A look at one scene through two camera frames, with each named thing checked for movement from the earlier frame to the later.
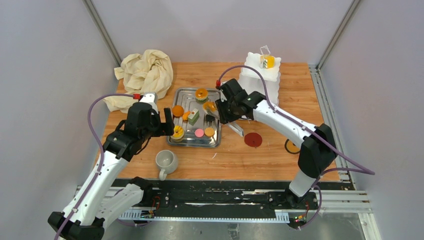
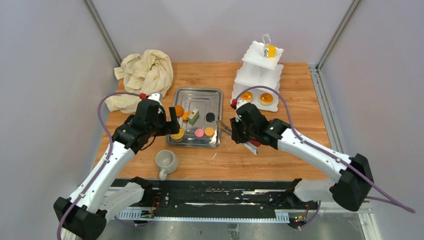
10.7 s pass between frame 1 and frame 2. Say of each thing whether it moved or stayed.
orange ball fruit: stayed
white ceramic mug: stayed
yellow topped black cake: stayed
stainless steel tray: stayed
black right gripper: moved
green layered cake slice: stayed
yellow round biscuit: stayed
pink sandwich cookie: stayed
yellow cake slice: moved
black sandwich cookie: stayed
